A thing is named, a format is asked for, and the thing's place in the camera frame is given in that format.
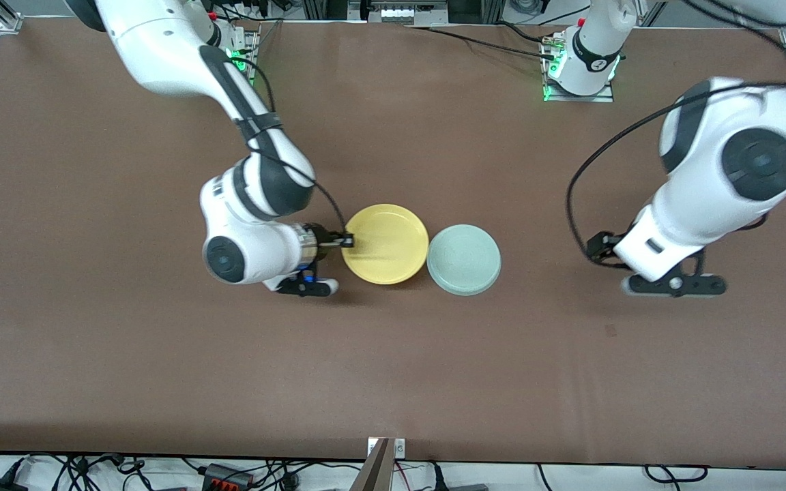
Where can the small white bracket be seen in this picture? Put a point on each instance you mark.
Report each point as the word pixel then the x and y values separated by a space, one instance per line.
pixel 400 447

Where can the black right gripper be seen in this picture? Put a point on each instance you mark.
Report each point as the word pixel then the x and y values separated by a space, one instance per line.
pixel 325 242

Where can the pale green round plate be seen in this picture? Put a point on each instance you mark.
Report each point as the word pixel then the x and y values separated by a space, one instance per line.
pixel 464 259

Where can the grey box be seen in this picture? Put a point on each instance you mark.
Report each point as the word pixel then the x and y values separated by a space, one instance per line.
pixel 467 487

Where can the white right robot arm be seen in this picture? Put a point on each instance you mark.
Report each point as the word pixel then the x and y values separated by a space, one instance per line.
pixel 161 48

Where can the aluminium frame corner bracket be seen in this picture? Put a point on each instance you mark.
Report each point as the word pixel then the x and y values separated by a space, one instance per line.
pixel 12 23

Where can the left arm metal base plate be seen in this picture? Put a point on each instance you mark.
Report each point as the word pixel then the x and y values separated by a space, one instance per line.
pixel 580 97

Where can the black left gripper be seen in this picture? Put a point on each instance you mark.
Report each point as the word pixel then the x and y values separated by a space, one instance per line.
pixel 602 245

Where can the device with white connectors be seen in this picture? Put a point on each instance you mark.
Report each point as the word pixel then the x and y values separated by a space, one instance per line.
pixel 412 15

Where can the aluminium profile post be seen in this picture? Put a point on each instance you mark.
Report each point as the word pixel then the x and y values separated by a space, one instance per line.
pixel 497 11
pixel 325 9

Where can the yellow round plate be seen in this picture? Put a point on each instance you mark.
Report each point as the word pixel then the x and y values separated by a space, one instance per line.
pixel 386 245

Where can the black orange power strip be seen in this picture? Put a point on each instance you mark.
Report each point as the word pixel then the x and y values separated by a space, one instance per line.
pixel 226 477

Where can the black power adapter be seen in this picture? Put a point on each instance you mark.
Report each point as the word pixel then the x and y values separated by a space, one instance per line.
pixel 1 485

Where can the black plug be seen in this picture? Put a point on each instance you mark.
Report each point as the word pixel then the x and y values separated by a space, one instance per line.
pixel 438 477

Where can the slanted metal post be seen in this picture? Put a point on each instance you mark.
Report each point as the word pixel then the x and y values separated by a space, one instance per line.
pixel 374 470

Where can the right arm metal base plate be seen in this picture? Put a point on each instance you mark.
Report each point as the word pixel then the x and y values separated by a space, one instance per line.
pixel 251 54

